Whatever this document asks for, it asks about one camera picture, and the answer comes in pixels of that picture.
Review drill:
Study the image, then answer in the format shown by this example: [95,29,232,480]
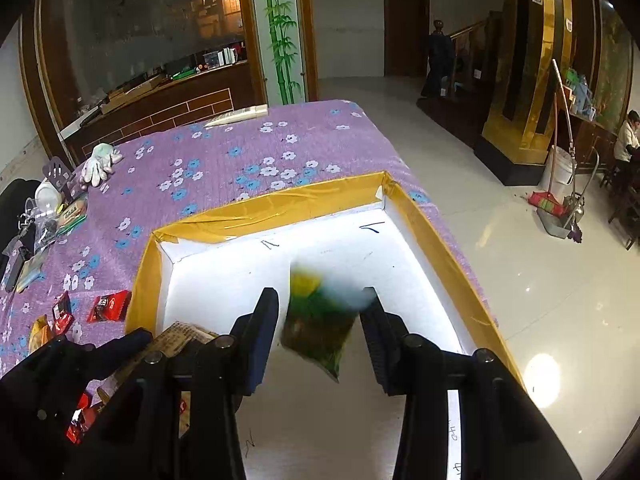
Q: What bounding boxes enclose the white work gloves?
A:
[80,143,124,188]

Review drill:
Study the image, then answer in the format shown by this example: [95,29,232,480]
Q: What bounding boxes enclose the yellow taped white box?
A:
[125,172,514,479]

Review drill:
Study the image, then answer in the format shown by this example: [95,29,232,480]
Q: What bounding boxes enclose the brown cracker packet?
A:
[91,321,217,434]

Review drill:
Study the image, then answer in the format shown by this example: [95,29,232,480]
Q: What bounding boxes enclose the red candy wrapper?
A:
[52,290,74,336]
[87,290,131,323]

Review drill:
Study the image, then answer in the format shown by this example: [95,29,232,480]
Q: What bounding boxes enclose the bamboo painted pillar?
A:
[253,0,306,106]

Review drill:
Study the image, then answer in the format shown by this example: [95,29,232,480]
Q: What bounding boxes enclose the green tea box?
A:
[56,197,88,235]

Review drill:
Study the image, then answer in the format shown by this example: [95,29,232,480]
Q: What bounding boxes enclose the wooden cabinet counter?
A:
[65,61,260,162]

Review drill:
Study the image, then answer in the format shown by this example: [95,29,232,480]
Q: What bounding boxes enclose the green pea snack packet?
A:
[280,262,376,382]

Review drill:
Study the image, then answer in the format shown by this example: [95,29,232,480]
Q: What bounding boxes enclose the red packet at table edge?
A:
[66,391,103,444]

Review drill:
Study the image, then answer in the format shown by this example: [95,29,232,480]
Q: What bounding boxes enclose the yellow snack packet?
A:
[28,315,53,353]

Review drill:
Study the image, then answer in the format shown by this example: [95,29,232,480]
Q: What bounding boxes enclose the seated person in white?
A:
[614,110,639,164]

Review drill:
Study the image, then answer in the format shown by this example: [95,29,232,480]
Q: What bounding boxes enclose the purple floral tablecloth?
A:
[1,100,475,373]

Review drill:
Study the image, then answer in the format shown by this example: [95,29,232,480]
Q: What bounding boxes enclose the black phone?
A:
[4,247,29,292]

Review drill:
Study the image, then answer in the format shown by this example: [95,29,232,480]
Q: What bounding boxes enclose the white bucket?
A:
[538,146,574,202]

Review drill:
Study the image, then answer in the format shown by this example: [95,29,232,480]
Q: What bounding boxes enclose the white remote control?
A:
[205,104,268,128]

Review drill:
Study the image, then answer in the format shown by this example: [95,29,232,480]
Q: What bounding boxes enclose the yellow blue booklet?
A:
[15,249,48,294]

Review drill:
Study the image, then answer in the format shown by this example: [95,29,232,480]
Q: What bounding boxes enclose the white cup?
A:
[34,179,63,214]

